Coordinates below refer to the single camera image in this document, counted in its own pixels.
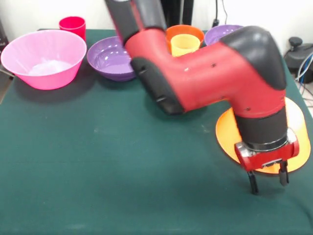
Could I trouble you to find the large orange bowl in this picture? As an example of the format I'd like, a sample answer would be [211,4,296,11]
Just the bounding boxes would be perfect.
[215,97,311,174]

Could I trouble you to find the black wall cable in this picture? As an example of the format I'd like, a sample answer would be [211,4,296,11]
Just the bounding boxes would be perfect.
[211,0,228,27]

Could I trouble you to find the tangle of floor cables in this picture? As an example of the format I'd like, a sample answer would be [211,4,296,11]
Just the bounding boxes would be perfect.
[294,52,313,108]

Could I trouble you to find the red cup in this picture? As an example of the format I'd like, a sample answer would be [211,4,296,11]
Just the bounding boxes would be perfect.
[59,16,87,41]

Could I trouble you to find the dark green table cloth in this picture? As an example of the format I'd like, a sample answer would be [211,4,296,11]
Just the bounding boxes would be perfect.
[0,28,313,235]

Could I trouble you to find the large pink bowl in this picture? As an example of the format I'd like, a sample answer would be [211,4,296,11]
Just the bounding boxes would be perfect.
[0,29,88,91]

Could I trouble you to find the yellow cup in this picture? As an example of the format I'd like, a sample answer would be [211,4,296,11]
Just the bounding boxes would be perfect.
[170,34,201,57]

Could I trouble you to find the purple bowl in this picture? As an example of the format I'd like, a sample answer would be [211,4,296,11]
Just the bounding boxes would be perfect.
[204,24,245,47]
[87,36,136,82]

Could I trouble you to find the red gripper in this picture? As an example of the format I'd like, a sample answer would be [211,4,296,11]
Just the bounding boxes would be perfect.
[234,141,300,195]

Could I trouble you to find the small orange bowl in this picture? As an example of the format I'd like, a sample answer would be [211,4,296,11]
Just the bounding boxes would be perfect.
[165,24,205,53]

